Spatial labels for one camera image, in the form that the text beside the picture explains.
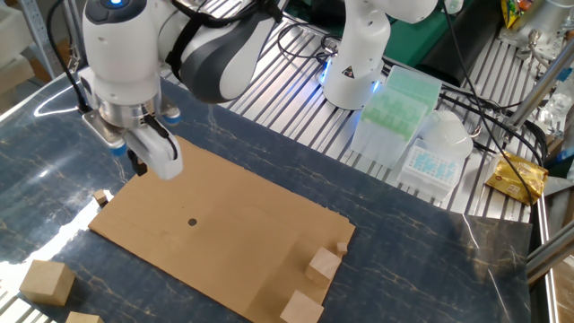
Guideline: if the dark blue marble mat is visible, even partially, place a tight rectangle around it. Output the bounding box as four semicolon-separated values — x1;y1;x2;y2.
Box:
0;66;534;323

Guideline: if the black foam sheet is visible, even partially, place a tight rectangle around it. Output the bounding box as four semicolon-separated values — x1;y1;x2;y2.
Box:
414;0;506;87

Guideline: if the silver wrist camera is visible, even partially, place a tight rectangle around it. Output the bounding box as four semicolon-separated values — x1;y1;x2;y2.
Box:
81;105;183;157

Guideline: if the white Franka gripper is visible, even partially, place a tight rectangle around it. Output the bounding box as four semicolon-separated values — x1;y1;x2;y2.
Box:
124;121;184;181

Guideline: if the black cable bundle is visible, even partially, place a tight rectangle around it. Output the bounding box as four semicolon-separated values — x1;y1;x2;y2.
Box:
439;92;551;170

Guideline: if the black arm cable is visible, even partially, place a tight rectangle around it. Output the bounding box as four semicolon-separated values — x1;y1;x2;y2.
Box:
47;0;342;113

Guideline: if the brown cardboard sheet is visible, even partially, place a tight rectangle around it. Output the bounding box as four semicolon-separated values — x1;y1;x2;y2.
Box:
88;136;356;323

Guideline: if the long thin black cable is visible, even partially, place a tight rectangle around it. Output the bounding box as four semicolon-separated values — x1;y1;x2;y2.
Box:
441;0;537;205

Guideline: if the blue white pipette tip box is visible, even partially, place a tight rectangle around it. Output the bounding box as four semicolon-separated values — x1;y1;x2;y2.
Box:
396;137;465;202

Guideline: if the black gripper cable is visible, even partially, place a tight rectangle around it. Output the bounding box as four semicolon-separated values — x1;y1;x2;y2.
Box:
143;115;179;162

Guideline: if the large wooden cube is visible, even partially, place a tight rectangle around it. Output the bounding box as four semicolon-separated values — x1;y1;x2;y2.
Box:
19;259;76;307
65;310;105;323
280;289;325;323

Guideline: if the slanted aluminium post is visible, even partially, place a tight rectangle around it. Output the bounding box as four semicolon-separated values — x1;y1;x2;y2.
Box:
506;48;574;129

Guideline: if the medium wooden cube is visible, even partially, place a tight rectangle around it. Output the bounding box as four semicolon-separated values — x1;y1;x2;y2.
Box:
306;246;343;284

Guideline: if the white plastic bowl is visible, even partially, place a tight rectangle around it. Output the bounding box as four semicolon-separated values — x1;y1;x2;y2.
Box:
419;109;474;159

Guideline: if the green pipette tip box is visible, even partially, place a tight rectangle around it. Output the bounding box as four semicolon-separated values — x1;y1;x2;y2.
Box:
349;65;443;170

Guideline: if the grey perforated shelf post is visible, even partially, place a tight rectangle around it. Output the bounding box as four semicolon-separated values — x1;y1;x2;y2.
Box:
17;0;64;80

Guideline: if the gold snack packet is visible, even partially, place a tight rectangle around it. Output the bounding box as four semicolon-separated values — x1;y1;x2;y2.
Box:
483;151;549;206

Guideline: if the aluminium frame profile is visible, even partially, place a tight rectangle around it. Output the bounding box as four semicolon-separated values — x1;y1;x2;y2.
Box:
526;232;574;286

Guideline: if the white foam box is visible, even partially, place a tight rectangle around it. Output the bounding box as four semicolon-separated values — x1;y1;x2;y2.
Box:
0;4;35;68

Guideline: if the yellow green snack packet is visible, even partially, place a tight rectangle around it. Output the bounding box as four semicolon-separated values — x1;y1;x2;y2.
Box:
500;0;526;29

